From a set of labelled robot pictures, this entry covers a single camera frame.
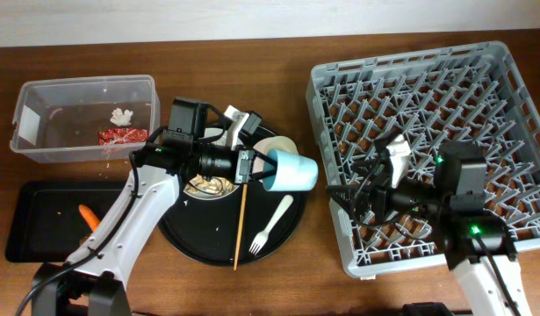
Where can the round black tray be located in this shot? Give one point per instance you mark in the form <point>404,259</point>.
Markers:
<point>206,230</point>

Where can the white plastic fork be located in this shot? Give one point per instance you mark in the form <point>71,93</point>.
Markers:
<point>262,237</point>

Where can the wooden chopstick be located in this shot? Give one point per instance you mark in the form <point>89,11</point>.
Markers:
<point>240,225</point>

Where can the orange carrot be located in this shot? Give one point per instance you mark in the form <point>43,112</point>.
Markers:
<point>89,217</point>

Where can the black rectangular tray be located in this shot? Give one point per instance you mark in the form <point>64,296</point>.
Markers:
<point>47,225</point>

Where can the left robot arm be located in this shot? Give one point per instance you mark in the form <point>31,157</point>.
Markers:
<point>92,281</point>

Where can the grey plate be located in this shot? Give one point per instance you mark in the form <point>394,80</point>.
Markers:
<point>206,197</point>

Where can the brown food chunk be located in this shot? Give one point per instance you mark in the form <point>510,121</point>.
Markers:
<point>83,240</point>

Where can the clear plastic bin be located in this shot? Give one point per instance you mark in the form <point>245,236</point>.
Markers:
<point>59,120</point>

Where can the grey dishwasher rack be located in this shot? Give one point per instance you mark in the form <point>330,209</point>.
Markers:
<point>472,93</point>

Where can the blue cup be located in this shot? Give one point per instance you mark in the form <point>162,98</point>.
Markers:
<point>293,172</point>

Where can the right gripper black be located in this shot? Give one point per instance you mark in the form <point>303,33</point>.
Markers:
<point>381,188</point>

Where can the crumpled white tissue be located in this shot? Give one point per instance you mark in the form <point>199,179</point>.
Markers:
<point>121,118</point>

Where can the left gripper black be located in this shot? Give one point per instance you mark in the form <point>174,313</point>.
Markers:
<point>245,162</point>

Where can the cream cup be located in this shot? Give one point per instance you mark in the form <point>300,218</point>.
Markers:
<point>281,143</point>

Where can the red snack wrapper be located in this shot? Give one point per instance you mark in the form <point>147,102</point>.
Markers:
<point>114,136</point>

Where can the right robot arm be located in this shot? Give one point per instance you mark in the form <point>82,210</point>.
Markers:
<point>476,244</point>

